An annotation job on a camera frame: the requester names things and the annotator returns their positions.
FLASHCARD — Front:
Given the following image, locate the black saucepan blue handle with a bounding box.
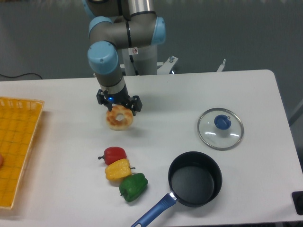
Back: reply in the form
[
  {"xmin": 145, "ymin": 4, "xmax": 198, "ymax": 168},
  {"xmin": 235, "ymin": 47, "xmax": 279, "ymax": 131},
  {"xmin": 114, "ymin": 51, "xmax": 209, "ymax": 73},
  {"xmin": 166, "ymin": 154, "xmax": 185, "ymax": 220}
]
[{"xmin": 132, "ymin": 151, "xmax": 223, "ymax": 227}]

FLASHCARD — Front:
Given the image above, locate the glass lid blue knob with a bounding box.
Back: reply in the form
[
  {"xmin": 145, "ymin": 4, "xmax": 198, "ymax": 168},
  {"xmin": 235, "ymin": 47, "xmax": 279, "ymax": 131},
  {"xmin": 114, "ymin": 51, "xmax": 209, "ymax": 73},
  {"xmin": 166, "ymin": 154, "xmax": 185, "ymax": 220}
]
[{"xmin": 197, "ymin": 108, "xmax": 244, "ymax": 151}]

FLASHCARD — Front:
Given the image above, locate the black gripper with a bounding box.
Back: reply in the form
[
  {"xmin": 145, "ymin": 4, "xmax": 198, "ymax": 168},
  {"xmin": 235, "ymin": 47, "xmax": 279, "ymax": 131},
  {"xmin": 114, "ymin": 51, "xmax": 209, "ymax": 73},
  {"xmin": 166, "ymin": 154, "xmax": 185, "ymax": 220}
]
[{"xmin": 96, "ymin": 88, "xmax": 143, "ymax": 116}]

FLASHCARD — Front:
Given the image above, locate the yellow woven basket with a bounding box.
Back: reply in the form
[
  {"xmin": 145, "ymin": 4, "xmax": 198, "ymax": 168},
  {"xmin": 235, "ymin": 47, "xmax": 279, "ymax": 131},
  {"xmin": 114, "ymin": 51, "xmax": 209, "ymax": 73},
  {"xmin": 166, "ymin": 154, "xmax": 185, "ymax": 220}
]
[{"xmin": 0, "ymin": 96, "xmax": 45, "ymax": 210}]

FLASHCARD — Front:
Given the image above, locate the yellow bell pepper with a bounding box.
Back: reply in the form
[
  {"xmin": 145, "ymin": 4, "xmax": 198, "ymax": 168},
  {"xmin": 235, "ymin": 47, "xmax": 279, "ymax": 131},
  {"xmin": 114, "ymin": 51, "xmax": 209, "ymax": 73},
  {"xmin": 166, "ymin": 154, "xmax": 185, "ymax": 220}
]
[{"xmin": 105, "ymin": 158, "xmax": 133, "ymax": 182}]

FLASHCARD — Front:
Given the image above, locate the red bell pepper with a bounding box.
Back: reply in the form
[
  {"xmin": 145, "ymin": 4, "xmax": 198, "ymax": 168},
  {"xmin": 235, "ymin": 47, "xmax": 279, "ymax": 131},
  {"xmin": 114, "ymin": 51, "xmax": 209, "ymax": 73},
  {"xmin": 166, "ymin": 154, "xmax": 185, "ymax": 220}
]
[{"xmin": 98, "ymin": 147, "xmax": 127, "ymax": 165}]

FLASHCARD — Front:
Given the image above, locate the black device at table edge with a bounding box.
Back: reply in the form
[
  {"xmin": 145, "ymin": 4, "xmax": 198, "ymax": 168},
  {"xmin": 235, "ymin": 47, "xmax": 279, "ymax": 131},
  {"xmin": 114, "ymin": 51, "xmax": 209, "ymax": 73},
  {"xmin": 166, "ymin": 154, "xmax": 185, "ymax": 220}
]
[{"xmin": 292, "ymin": 191, "xmax": 303, "ymax": 215}]

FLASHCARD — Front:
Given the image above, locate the glazed twisted donut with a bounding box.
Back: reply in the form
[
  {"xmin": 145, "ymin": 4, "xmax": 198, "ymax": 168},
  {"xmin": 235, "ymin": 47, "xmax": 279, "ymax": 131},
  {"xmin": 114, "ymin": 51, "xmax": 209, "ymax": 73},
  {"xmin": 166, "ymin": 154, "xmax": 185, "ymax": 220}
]
[{"xmin": 106, "ymin": 105, "xmax": 134, "ymax": 131}]

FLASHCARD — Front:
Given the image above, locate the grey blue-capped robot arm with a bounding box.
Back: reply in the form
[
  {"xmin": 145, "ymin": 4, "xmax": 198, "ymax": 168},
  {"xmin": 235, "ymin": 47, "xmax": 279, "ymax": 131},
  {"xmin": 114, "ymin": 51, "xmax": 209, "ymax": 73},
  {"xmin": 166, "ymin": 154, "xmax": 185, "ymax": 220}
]
[{"xmin": 82, "ymin": 0, "xmax": 166, "ymax": 115}]

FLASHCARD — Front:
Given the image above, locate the green bell pepper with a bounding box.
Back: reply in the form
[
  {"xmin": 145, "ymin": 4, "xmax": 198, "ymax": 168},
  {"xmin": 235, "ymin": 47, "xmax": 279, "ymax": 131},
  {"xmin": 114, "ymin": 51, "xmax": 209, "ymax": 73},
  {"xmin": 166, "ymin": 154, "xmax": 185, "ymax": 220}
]
[{"xmin": 119, "ymin": 173, "xmax": 148, "ymax": 202}]

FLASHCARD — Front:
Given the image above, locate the black cable on floor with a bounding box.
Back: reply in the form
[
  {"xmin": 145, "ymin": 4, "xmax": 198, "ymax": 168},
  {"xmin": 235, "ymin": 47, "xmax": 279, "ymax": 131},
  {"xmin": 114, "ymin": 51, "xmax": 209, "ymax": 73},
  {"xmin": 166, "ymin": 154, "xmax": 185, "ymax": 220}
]
[{"xmin": 0, "ymin": 72, "xmax": 44, "ymax": 79}]

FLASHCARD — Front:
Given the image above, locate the black cable on pedestal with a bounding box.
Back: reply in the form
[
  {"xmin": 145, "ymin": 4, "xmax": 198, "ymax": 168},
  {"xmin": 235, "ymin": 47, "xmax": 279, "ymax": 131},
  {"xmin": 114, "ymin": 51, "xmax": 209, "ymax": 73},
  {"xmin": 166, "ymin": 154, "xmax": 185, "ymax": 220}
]
[{"xmin": 129, "ymin": 54, "xmax": 139, "ymax": 76}]

